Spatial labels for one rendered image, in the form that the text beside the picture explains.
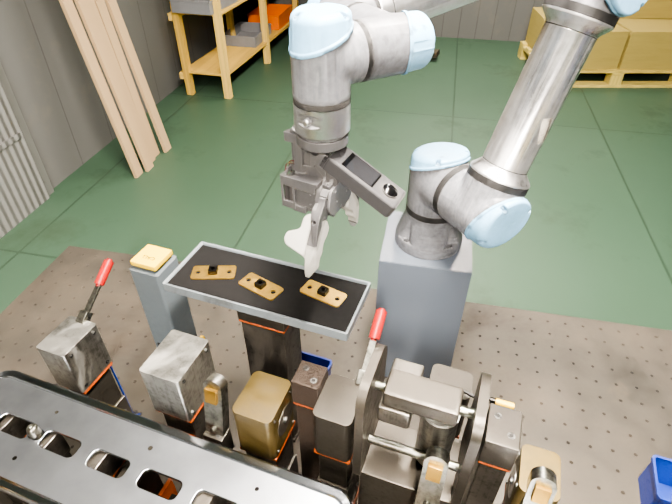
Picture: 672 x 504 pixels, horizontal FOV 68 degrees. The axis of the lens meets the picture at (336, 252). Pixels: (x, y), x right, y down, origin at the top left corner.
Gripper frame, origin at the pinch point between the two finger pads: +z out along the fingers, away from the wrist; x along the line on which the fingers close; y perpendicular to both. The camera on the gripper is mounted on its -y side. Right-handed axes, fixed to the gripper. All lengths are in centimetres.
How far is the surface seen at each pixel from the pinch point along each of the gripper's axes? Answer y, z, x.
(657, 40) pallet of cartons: -64, 86, -508
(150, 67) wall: 322, 98, -256
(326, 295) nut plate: 3.7, 13.9, -3.1
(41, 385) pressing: 48, 30, 30
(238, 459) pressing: 5.7, 29.9, 23.9
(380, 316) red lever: -6.9, 14.9, -4.0
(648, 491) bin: -64, 56, -21
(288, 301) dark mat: 9.1, 14.2, 1.2
